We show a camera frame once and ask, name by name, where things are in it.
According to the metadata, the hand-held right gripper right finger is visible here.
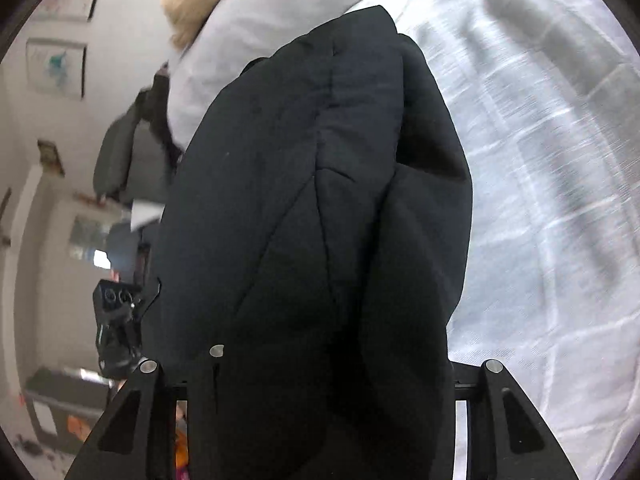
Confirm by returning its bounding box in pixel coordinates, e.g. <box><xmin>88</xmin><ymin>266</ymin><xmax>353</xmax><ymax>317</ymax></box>
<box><xmin>449</xmin><ymin>359</ymin><xmax>580</xmax><ymax>480</ymax></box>

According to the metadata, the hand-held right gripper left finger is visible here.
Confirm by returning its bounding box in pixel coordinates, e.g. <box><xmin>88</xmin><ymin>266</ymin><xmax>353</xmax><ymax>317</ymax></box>
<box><xmin>64</xmin><ymin>344</ymin><xmax>225</xmax><ymax>480</ymax></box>

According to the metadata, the black jacket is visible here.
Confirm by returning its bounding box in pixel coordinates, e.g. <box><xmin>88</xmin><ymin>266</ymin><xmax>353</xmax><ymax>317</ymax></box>
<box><xmin>145</xmin><ymin>5</ymin><xmax>475</xmax><ymax>480</ymax></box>

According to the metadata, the grey storage box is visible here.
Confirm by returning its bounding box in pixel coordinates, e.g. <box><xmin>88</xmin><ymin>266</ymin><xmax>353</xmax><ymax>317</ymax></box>
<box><xmin>24</xmin><ymin>366</ymin><xmax>121</xmax><ymax>443</ymax></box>

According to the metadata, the grey chair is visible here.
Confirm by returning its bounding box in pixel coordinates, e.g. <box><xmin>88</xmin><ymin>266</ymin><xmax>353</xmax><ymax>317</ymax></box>
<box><xmin>92</xmin><ymin>87</ymin><xmax>176</xmax><ymax>206</ymax></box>

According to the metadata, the white checked duvet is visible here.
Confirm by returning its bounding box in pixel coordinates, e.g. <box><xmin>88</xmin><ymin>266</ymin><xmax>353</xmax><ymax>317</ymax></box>
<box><xmin>345</xmin><ymin>0</ymin><xmax>640</xmax><ymax>480</ymax></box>

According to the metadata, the white pillow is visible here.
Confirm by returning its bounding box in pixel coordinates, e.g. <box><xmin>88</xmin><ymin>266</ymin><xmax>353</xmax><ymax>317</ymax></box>
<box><xmin>167</xmin><ymin>0</ymin><xmax>377</xmax><ymax>148</ymax></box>

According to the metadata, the beige fleece blanket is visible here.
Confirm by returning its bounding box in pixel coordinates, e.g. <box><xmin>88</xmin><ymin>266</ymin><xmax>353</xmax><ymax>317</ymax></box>
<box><xmin>161</xmin><ymin>0</ymin><xmax>251</xmax><ymax>51</ymax></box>

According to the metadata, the framed wall picture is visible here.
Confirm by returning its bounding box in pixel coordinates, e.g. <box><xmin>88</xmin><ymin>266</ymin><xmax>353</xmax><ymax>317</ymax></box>
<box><xmin>25</xmin><ymin>39</ymin><xmax>88</xmax><ymax>102</ymax></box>

